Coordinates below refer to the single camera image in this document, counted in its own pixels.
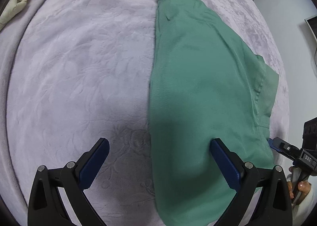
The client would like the white framed panel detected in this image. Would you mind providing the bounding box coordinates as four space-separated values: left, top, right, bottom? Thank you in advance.
305 15 317 41

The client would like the right hand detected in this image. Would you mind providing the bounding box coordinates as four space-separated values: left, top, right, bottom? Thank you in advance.
287 179 312 205

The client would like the green shirt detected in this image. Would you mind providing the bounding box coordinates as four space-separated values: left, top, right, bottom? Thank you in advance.
149 0 279 225

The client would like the lilac plush bed blanket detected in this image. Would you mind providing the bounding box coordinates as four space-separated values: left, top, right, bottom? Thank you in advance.
1 0 289 225

